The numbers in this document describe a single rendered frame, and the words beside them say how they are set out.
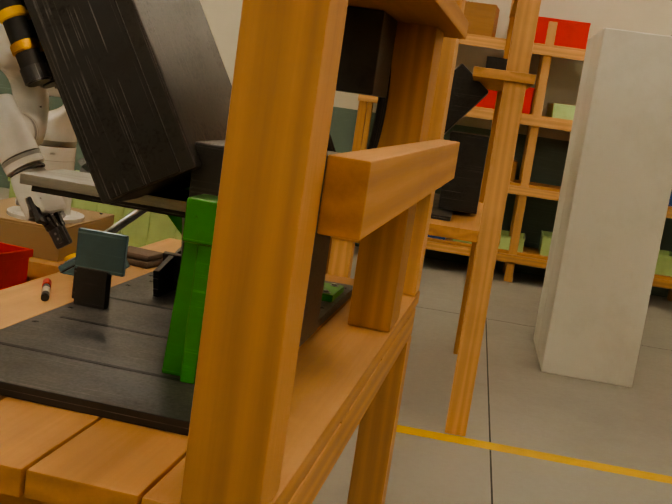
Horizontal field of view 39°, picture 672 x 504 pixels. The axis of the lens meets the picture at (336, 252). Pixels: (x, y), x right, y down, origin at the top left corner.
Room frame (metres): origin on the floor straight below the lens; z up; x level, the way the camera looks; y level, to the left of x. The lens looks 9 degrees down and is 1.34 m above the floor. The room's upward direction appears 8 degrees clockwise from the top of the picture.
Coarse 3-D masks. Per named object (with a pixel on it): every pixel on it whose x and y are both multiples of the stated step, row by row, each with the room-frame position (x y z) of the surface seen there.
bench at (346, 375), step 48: (336, 336) 1.82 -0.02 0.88; (384, 336) 1.88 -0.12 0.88; (336, 384) 1.50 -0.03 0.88; (384, 384) 2.35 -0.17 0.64; (0, 432) 1.11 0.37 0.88; (48, 432) 1.13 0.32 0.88; (96, 432) 1.15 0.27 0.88; (144, 432) 1.17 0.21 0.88; (288, 432) 1.25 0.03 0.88; (336, 432) 1.42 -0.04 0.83; (384, 432) 2.34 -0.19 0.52; (0, 480) 1.01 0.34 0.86; (48, 480) 1.01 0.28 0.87; (96, 480) 1.01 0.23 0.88; (144, 480) 1.03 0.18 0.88; (288, 480) 1.09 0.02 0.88; (384, 480) 2.34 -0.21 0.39
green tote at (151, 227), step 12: (12, 192) 2.90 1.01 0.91; (72, 204) 2.85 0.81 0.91; (84, 204) 2.84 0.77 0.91; (96, 204) 2.83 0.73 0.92; (120, 216) 2.82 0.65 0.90; (144, 216) 2.80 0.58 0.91; (156, 216) 2.79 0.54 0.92; (132, 228) 2.81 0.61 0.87; (144, 228) 2.80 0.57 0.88; (156, 228) 2.79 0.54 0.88; (168, 228) 2.78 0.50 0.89; (132, 240) 2.81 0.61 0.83; (144, 240) 2.80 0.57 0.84; (156, 240) 2.79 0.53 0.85
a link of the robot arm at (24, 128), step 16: (0, 96) 1.96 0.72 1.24; (0, 112) 1.95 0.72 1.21; (16, 112) 1.97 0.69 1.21; (0, 128) 1.94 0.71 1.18; (16, 128) 1.95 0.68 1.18; (32, 128) 2.01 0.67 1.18; (0, 144) 1.94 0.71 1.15; (16, 144) 1.94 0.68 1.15; (32, 144) 1.96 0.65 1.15; (0, 160) 1.95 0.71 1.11
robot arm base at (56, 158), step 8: (48, 152) 2.34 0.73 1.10; (56, 152) 2.34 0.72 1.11; (64, 152) 2.36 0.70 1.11; (72, 152) 2.38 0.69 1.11; (48, 160) 2.34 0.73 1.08; (56, 160) 2.35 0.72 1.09; (64, 160) 2.36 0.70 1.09; (72, 160) 2.39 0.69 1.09; (48, 168) 2.34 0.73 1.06; (56, 168) 2.35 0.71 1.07; (64, 168) 2.36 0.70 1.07; (72, 168) 2.39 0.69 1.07; (16, 200) 2.39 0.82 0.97; (64, 200) 2.37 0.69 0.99; (8, 208) 2.38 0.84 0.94; (16, 208) 2.40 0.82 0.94; (16, 216) 2.32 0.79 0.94; (24, 216) 2.31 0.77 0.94; (72, 216) 2.40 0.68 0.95; (80, 216) 2.41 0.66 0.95
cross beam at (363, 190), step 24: (408, 144) 1.68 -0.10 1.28; (432, 144) 1.86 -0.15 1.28; (456, 144) 2.22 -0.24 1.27; (336, 168) 1.05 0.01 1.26; (360, 168) 1.05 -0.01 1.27; (384, 168) 1.15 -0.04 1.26; (408, 168) 1.39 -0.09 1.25; (432, 168) 1.74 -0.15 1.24; (336, 192) 1.05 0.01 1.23; (360, 192) 1.05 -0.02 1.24; (384, 192) 1.18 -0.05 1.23; (408, 192) 1.43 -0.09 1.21; (336, 216) 1.05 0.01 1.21; (360, 216) 1.05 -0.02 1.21; (384, 216) 1.21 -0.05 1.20
